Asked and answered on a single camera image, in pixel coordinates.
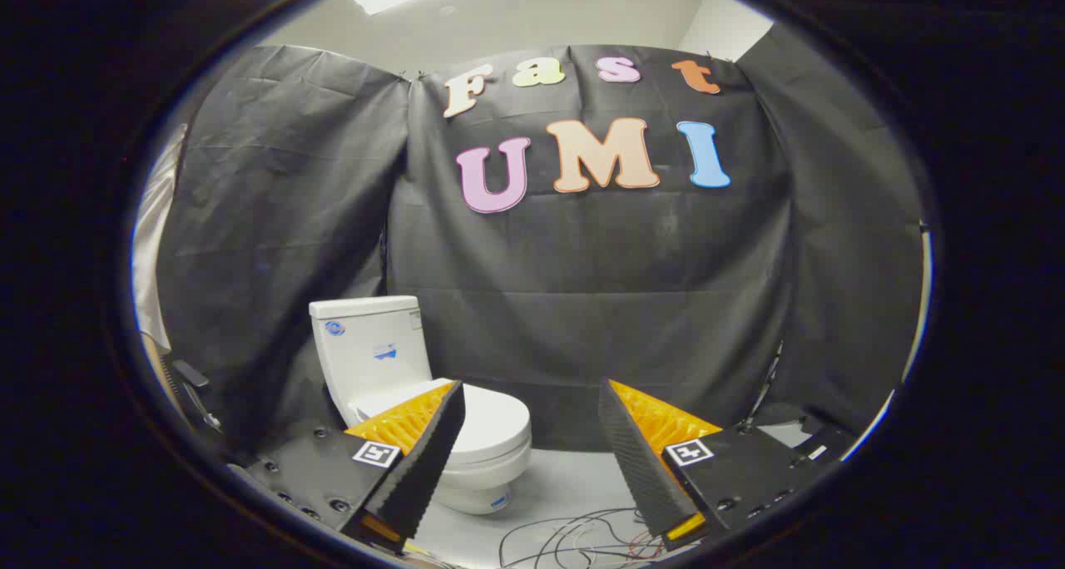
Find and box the white ceramic toilet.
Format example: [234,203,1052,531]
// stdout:
[309,295,533,517]

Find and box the tangle of floor cables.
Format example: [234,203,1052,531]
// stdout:
[498,507,676,569]

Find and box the dark metal stand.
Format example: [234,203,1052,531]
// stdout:
[166,358,224,435]

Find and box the white curtain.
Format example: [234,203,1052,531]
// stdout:
[131,126,189,355]

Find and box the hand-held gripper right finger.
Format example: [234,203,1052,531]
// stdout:
[598,378,858,552]

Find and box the white toilet lid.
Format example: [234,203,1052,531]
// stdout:
[356,379,533,463]

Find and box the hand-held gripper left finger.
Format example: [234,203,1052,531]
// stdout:
[229,379,467,554]

